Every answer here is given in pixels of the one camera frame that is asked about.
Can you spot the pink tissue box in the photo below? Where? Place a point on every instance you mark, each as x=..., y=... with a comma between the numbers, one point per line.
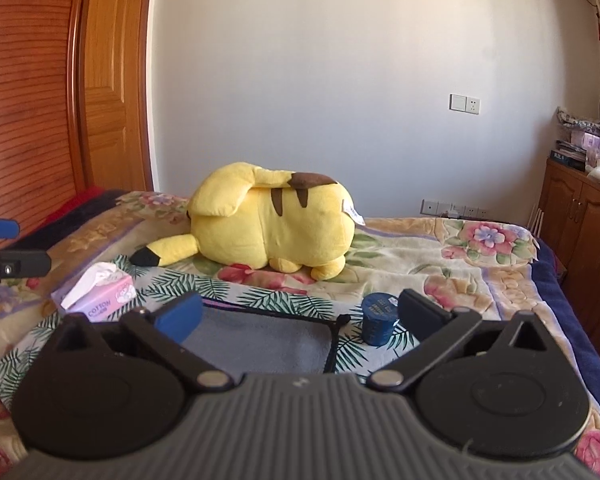
x=102, y=295

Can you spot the floral cloth bundle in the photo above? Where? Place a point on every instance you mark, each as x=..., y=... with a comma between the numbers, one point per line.
x=577, y=119

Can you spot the stack of books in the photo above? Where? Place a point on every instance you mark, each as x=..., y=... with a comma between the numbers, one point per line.
x=567, y=156

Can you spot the white rods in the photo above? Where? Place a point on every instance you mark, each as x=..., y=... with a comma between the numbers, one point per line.
x=536, y=220

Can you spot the yellow plush toy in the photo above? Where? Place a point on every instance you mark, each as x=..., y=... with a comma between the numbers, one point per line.
x=275, y=220

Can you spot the red and black cloth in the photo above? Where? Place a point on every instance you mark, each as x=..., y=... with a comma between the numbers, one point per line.
x=75, y=210

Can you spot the wooden cabinet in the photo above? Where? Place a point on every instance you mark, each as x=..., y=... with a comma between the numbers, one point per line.
x=585, y=240

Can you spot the white wall switch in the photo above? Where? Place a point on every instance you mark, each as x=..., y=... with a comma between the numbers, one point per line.
x=465, y=103

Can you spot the blue plastic cup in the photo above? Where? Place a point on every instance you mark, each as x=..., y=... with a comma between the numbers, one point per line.
x=377, y=322

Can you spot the grey towel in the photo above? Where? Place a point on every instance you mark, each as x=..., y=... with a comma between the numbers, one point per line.
x=260, y=340

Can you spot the row of wall outlets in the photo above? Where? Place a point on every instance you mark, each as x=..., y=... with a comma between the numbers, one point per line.
x=452, y=208

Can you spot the navy blue bed sheet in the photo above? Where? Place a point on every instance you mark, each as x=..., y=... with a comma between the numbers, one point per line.
x=575, y=320

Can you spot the louvered wooden wardrobe door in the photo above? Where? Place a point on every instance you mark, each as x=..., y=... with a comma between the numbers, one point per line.
x=25, y=100

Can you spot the wooden panel door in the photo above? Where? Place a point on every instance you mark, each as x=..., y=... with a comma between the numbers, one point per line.
x=112, y=85

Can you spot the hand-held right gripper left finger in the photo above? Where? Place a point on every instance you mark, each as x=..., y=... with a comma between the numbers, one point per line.
x=182, y=317

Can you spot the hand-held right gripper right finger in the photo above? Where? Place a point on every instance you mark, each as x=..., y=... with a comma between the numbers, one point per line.
x=422, y=315

